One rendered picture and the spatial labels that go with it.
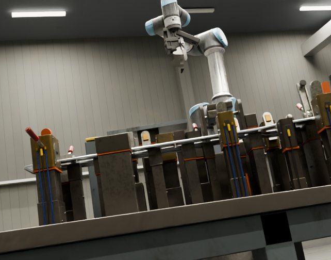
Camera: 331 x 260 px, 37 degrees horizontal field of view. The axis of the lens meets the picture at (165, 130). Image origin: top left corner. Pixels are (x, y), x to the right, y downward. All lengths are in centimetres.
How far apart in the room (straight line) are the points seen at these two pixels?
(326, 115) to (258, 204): 70
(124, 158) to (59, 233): 73
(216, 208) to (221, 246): 9
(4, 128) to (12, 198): 172
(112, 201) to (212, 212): 66
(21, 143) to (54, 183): 1071
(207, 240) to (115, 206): 62
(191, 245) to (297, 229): 27
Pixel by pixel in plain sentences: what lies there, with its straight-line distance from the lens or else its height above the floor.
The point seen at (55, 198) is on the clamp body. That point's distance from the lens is 171.
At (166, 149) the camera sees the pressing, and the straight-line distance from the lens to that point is 198.
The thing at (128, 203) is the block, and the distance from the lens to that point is 169.
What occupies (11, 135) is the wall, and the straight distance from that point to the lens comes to 1247.
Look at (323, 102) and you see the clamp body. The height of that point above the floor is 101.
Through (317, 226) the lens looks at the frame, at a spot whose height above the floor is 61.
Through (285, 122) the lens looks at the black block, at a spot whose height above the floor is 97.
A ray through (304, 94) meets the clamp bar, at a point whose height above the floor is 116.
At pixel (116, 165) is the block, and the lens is 171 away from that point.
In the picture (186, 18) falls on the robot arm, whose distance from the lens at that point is 243.
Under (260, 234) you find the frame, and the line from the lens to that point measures 118.
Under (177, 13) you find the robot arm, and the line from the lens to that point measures 233.
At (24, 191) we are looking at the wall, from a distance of 1218.
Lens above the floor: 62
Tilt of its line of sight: 13 degrees up
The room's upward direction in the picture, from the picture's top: 9 degrees counter-clockwise
